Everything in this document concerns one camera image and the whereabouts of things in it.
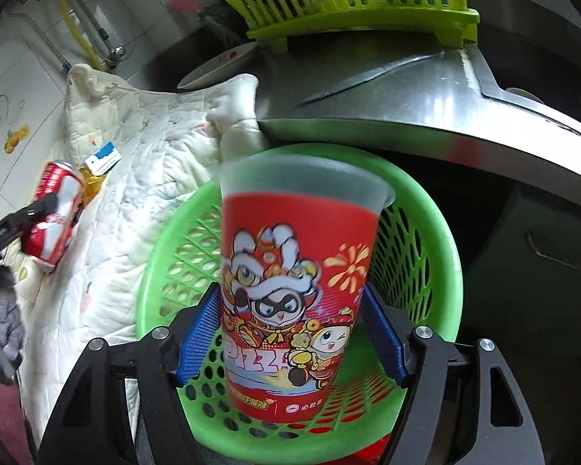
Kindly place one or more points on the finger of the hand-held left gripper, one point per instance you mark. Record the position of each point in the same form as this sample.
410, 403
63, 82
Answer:
33, 208

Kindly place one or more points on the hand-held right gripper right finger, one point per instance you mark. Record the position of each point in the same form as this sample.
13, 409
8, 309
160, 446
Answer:
383, 341

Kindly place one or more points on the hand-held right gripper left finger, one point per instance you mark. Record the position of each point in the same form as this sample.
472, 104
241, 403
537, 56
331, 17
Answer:
198, 341

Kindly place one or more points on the red soda can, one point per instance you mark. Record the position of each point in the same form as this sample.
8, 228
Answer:
66, 186

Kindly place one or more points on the green plastic basket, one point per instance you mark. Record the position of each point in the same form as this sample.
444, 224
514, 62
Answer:
416, 252

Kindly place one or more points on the red printed paper cup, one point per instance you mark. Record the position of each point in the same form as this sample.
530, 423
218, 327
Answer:
295, 252

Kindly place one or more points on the yellow plastic wrapper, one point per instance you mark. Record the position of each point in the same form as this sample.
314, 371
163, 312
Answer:
92, 185

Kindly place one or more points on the blue and white cigarette box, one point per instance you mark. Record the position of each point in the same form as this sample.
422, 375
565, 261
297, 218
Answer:
101, 159

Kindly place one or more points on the white quilted blanket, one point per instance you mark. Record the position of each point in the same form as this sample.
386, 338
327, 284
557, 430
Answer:
140, 179

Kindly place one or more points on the metal pipe with valve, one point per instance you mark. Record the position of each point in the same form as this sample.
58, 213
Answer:
99, 29

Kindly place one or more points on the white ceramic bowl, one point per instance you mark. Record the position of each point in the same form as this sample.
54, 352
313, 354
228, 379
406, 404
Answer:
213, 65

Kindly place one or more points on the steel sink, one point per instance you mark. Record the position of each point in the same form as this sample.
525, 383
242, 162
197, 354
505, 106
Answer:
552, 116

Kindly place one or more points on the yellow-green dish rack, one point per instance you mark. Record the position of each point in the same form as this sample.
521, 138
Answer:
348, 29

